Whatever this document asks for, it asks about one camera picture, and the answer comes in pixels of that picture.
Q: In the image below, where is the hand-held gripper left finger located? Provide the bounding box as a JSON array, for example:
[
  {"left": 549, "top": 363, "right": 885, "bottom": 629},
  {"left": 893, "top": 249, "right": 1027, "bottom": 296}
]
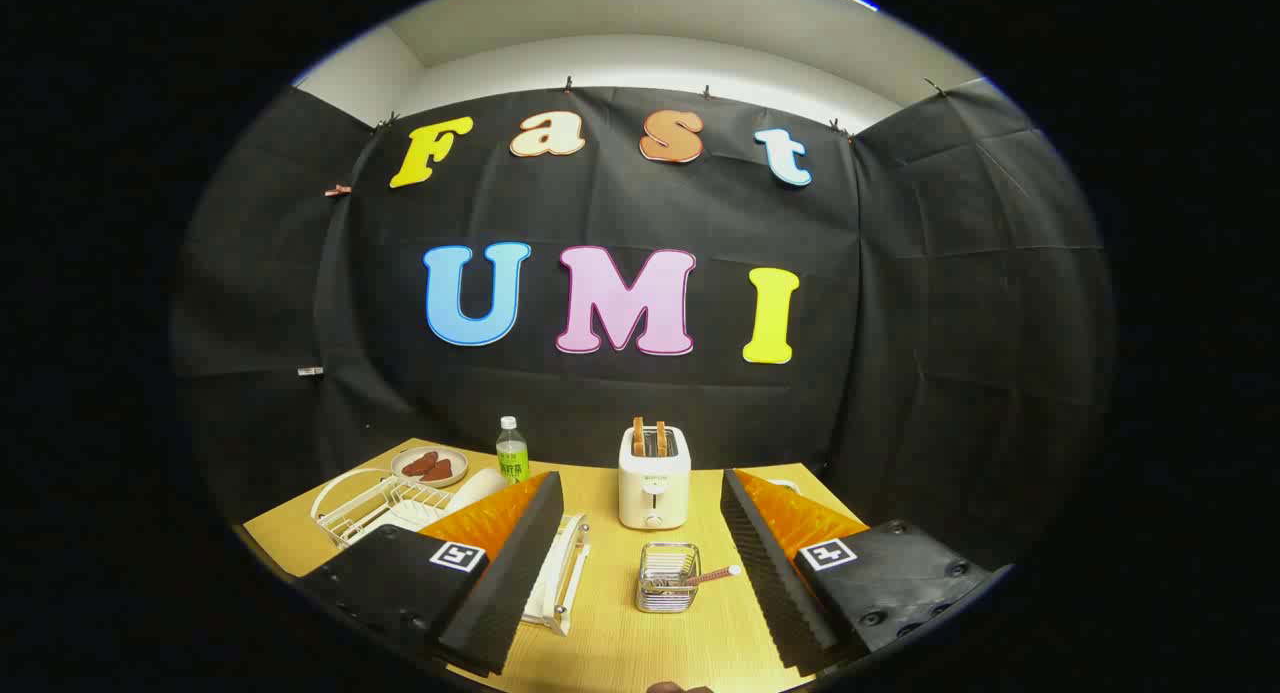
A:
[{"left": 293, "top": 471, "right": 565, "bottom": 677}]

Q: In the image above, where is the black backdrop cloth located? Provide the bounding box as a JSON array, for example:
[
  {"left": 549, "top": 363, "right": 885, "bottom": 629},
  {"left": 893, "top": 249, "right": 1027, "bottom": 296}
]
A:
[{"left": 170, "top": 78, "right": 1116, "bottom": 574}]

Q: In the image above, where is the white round plate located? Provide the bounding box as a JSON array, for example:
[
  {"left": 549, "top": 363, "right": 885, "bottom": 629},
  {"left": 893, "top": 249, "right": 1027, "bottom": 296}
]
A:
[{"left": 440, "top": 467, "right": 508, "bottom": 520}]

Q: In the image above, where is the green tea bottle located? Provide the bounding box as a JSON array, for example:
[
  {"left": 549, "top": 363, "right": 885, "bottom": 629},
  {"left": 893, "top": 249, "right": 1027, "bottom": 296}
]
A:
[{"left": 496, "top": 416, "right": 530, "bottom": 485}]

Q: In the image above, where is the white toaster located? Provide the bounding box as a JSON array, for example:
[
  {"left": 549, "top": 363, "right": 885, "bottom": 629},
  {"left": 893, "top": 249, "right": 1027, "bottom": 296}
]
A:
[{"left": 618, "top": 425, "right": 693, "bottom": 531}]

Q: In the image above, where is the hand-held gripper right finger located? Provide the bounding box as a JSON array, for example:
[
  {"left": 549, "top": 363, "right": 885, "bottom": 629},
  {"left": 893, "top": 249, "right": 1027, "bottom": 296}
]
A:
[{"left": 720, "top": 468, "right": 993, "bottom": 677}]

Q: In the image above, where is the small beige saucer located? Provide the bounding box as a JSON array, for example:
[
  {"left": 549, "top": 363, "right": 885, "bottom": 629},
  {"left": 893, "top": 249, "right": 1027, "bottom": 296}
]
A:
[{"left": 390, "top": 445, "right": 469, "bottom": 489}]

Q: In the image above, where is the white wire dish rack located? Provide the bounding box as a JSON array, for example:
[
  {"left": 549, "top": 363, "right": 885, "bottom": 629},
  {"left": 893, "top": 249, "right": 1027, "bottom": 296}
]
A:
[{"left": 310, "top": 467, "right": 592, "bottom": 637}]

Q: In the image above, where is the metal wire basket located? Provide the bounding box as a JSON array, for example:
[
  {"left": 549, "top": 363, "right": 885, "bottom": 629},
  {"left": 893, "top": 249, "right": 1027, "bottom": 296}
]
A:
[{"left": 636, "top": 542, "right": 702, "bottom": 614}]

